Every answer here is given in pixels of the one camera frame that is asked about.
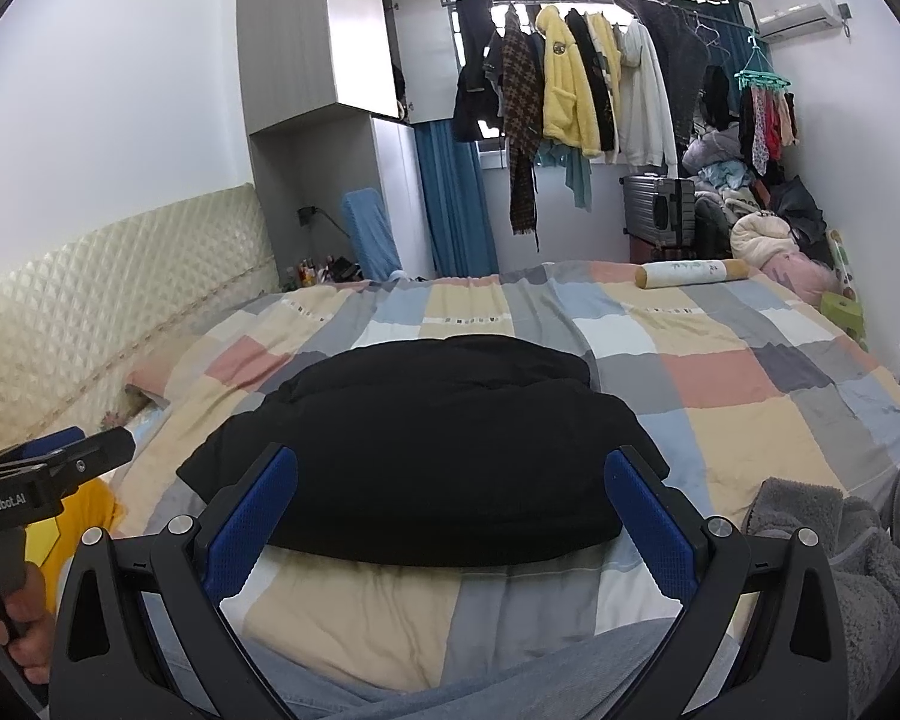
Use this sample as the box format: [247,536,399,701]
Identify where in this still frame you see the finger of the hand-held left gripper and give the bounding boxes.
[0,426,88,467]
[43,427,137,500]

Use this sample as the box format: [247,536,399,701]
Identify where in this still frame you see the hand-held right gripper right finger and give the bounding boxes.
[604,444,850,720]

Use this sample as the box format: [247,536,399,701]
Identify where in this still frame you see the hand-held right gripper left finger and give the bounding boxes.
[49,444,299,720]

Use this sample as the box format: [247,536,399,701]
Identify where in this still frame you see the black puffer jacket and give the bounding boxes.
[176,336,672,569]

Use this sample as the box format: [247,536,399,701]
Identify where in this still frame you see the pile of clothes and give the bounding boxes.
[679,124,842,295]

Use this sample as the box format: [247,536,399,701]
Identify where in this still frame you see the person's left hand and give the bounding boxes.
[0,562,58,688]

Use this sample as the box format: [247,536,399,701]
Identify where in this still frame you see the yellow cloth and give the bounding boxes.
[24,476,125,595]

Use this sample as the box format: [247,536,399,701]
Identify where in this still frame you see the pastel checked blanket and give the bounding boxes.
[109,261,900,692]

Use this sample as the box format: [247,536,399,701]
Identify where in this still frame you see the cream quilted headboard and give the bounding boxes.
[0,181,283,467]

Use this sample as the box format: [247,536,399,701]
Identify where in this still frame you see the grey fleece robe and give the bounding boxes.
[742,405,900,692]

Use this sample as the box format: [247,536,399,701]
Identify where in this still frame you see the cream bolster pillow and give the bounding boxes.
[636,258,755,292]

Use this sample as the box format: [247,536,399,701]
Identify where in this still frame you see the bottles on nightstand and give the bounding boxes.
[288,253,365,290]

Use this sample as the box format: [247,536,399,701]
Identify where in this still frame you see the green stool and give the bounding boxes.
[820,292,868,350]

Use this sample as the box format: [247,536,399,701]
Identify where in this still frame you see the chair with blue cover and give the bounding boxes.
[341,187,407,283]

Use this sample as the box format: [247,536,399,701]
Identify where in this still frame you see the grey hard suitcase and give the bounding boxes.
[619,172,698,249]

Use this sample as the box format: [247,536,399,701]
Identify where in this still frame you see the teal hanging garment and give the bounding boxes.
[534,142,594,213]

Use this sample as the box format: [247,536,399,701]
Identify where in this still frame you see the blue curtain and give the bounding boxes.
[414,118,500,281]

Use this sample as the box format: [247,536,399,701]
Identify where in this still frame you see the brown plaid scarf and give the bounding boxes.
[500,11,545,236]

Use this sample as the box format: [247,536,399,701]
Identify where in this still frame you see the white hoodie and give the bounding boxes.
[618,19,680,167]

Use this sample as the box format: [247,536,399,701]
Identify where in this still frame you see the green clip hanger with socks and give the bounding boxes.
[733,30,800,174]

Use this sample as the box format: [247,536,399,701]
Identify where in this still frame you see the yellow fleece jacket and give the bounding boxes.
[534,5,603,159]

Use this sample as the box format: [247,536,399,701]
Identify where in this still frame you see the hanging black coat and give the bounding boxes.
[566,7,620,155]

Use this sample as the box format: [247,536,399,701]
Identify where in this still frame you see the hanging black jacket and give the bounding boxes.
[451,0,506,144]

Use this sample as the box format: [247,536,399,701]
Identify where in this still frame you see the dark grey hanging garment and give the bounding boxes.
[630,0,710,118]

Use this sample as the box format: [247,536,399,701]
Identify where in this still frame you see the white air conditioner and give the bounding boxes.
[754,0,835,43]

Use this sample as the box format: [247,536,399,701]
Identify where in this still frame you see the grey wall cabinet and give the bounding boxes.
[236,0,437,290]

